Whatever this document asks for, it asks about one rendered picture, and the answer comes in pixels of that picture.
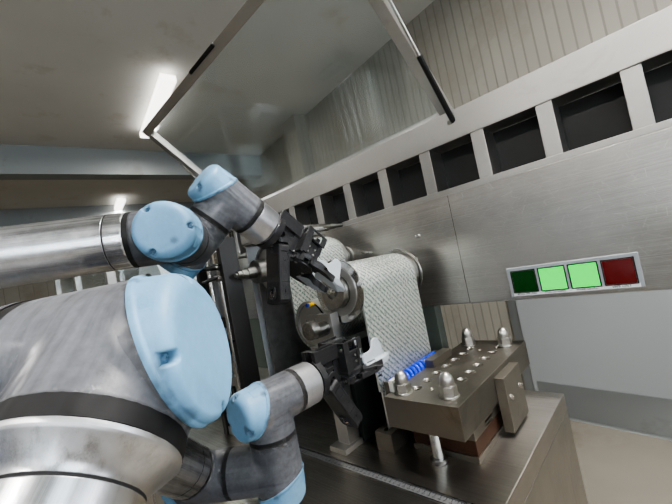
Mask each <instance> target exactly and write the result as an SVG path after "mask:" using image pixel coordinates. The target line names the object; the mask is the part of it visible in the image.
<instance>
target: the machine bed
mask: <svg viewBox="0 0 672 504"><path fill-rule="evenodd" d="M524 392H525V396H526V401H527V405H528V410H529V412H528V414H527V415H526V417H525V419H524V420H523V422H522V423H521V425H520V426H519V428H518V430H517V431H516V433H510V432H505V430H504V431H503V433H502V434H501V436H500V437H499V439H498V440H497V442H496V443H495V444H494V446H493V447H492V449H491V450H490V452H489V453H488V455H487V456H486V457H485V459H484V460H483V462H482V463H481V465H480V464H476V463H472V462H468V461H464V460H460V459H456V458H452V457H448V460H449V461H448V463H447V464H446V465H444V466H435V465H433V464H432V463H431V461H430V456H431V455H432V452H428V451H424V450H420V449H416V448H415V447H414V442H415V439H414V436H413V437H412V438H411V439H410V440H409V441H407V442H406V443H405V444H404V445H403V446H402V447H401V448H400V449H399V450H398V451H397V452H396V453H395V454H394V453H390V452H387V451H383V450H379V449H378V446H377V441H376V436H375V433H374V434H373V435H372V436H371V437H369V438H368V439H367V440H366V441H363V443H362V444H361V445H360V446H358V447H357V448H356V449H355V450H353V451H352V452H351V453H350V454H348V455H347V456H345V455H342V454H339V453H335V452H332V451H331V450H330V445H332V444H333V443H335V442H336V441H337V440H339V439H338V434H337V429H336V424H335V419H334V413H333V410H332V409H331V408H330V406H329V405H328V404H327V402H326V401H325V400H324V399H323V398H322V399H321V401H320V402H318V403H317V404H315V405H313V406H311V407H310V408H308V409H306V410H304V411H303V412H301V413H299V414H298V415H296V416H294V422H295V427H296V432H297V438H298V443H299V445H300V446H303V447H306V448H309V449H312V450H315V451H318V452H321V453H324V454H327V455H330V456H333V457H336V458H338V459H341V460H344V461H347V462H350V463H353V464H356V465H359V466H362V467H365V468H368V469H371V470H374V471H377V472H380V473H383V474H386V475H389V476H392V477H395V478H398V479H401V480H404V481H407V482H410V483H413V484H416V485H419V486H422V487H425V488H428V489H431V490H434V491H437V492H440V493H443V494H446V495H449V496H452V497H455V498H458V499H461V500H464V501H467V502H470V503H473V504H524V502H525V500H526V498H527V496H528V493H529V491H530V489H531V487H532V485H533V482H534V480H535V478H536V476H537V474H538V472H539V469H540V467H541V465H542V463H543V461H544V459H545V456H546V454H547V452H548V450H549V448H550V445H551V443H552V441H553V439H554V437H555V435H556V432H557V430H558V428H559V426H560V424H561V421H562V419H563V417H564V415H565V413H566V411H567V406H566V402H565V397H564V394H563V393H552V392H542V391H531V390H524ZM189 437H190V438H192V439H194V440H195V441H197V442H199V443H201V444H202V445H204V446H206V447H208V448H210V449H219V448H226V447H233V446H240V445H246V444H249V443H243V442H240V441H239V440H238V439H237V438H236V437H235V436H234V435H231V434H229V435H226V434H225V433H224V428H223V422H222V416H220V417H219V418H218V419H217V420H215V421H214V422H211V423H209V424H208V425H207V426H206V427H204V428H197V429H196V428H191V430H190V433H189ZM301 459H302V462H303V463H304V474H305V484H306V493H305V495H304V498H303V499H302V501H301V502H300V503H299V504H442V503H439V502H436V501H433V500H430V499H428V498H425V497H422V496H419V495H416V494H414V493H411V492H408V491H405V490H402V489H400V488H397V487H394V486H391V485H388V484H386V483H383V482H380V481H377V480H374V479H372V478H369V477H366V476H363V475H360V474H358V473H355V472H352V471H349V470H346V469H344V468H341V467H338V466H335V465H332V464H330V463H327V462H324V461H321V460H318V459H315V458H313V457H310V456H307V455H304V454H301ZM213 504H260V503H259V501H258V497H256V498H249V499H242V500H236V501H227V502H220V503H213Z"/></svg>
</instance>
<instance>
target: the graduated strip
mask: <svg viewBox="0 0 672 504"><path fill-rule="evenodd" d="M299 448H300V453H301V454H304V455H307V456H310V457H313V458H315V459H318V460H321V461H324V462H327V463H330V464H332V465H335V466H338V467H341V468H344V469H346V470H349V471H352V472H355V473H358V474H360V475H363V476H366V477H369V478H372V479H374V480H377V481H380V482H383V483H386V484H388V485H391V486H394V487H397V488H400V489H402V490H405V491H408V492H411V493H414V494H416V495H419V496H422V497H425V498H428V499H430V500H433V501H436V502H439V503H442V504H473V503H470V502H467V501H464V500H461V499H458V498H455V497H452V496H449V495H446V494H443V493H440V492H437V491H434V490H431V489H428V488H425V487H422V486H419V485H416V484H413V483H410V482H407V481H404V480H401V479H398V478H395V477H392V476H389V475H386V474H383V473H380V472H377V471H374V470H371V469H368V468H365V467H362V466H359V465H356V464H353V463H350V462H347V461H344V460H341V459H338V458H336V457H333V456H330V455H327V454H324V453H321V452H318V451H315V450H312V449H309V448H306V447H303V446H300V445H299Z"/></svg>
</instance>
